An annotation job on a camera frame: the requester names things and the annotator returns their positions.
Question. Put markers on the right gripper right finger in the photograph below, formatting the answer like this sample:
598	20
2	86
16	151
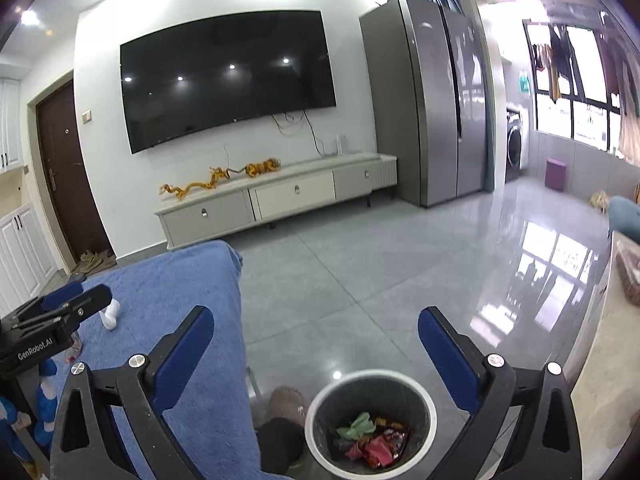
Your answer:
544	443

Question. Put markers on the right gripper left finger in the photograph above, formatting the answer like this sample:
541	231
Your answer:
87	443

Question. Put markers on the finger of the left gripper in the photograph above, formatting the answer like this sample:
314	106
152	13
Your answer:
56	299
84	306

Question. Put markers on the white tissue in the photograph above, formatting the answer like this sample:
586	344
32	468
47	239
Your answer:
109	315

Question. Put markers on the pink barcode snack wrapper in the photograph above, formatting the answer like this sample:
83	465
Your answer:
376	453

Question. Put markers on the green paper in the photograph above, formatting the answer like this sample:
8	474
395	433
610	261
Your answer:
360	427

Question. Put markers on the white round trash bin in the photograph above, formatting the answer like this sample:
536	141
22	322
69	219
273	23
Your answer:
380	393

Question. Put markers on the blue white gloved left hand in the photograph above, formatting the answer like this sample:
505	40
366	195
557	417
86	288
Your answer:
28	409

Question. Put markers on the blue fluffy blanket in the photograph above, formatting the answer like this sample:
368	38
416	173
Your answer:
211	420

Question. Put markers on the white marble coffee table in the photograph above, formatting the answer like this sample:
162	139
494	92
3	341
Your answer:
604	366

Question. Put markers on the grey white tv cabinet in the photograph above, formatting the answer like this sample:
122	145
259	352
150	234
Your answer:
245	202

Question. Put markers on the brown fuzzy slipper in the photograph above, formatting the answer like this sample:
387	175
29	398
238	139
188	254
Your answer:
281	438

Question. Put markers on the dark brown entrance door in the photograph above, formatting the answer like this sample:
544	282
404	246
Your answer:
67	179

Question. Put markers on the golden dragon ornament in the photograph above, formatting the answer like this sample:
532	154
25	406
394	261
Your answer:
215	176

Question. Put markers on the golden tiger ornament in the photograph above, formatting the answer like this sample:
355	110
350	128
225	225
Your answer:
256	169

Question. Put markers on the teal sofa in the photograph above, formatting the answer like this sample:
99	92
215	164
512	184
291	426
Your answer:
624	217

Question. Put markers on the purple cube stool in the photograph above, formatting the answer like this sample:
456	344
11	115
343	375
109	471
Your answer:
555	174

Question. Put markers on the white router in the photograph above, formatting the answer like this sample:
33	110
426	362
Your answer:
341	145

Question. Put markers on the front load washing machine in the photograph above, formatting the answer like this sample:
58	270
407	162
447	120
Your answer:
517	130

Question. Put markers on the grey double door refrigerator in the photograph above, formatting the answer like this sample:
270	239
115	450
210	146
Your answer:
427	83

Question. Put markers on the white wall cabinets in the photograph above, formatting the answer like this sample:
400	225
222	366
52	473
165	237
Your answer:
27	264

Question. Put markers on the black wall television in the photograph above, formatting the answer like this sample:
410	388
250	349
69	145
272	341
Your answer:
217	71

